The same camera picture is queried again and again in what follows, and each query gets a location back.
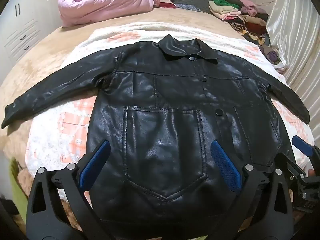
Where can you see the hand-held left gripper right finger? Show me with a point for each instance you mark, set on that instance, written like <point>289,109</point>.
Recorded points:
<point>225,163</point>

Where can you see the purple cloth bundle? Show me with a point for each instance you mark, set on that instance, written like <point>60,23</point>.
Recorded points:
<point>273,55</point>

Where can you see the white satin curtain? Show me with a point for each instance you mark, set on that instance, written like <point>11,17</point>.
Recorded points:
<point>295,30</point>

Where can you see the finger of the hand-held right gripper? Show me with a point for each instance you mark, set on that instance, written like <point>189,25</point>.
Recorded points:
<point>301,143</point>

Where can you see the white wardrobe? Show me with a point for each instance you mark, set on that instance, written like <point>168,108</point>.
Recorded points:
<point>22,17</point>

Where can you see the red cloth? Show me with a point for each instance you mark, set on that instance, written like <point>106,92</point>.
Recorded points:
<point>167,4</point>

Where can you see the black leather jacket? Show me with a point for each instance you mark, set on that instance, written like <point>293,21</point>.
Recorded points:
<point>165,110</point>

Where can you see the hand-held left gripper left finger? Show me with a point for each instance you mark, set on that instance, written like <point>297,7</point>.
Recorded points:
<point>96,158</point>

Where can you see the beige plush bed cover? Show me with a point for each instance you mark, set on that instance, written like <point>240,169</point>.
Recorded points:
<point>32,62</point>

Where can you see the person's right hand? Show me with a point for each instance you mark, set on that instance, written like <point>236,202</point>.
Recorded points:
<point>311,173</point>

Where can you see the blue patterned cloth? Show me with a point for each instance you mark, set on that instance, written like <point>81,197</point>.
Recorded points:
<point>187,7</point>

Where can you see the green cloth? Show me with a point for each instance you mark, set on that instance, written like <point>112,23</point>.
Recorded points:
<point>18,195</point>

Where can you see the pink quilt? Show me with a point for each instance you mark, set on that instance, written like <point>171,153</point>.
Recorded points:
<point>100,2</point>

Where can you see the pile of folded clothes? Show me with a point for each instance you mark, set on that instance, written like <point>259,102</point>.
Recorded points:
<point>240,17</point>

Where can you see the white orange printed blanket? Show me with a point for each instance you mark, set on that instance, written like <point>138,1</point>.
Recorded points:
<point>50,135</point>

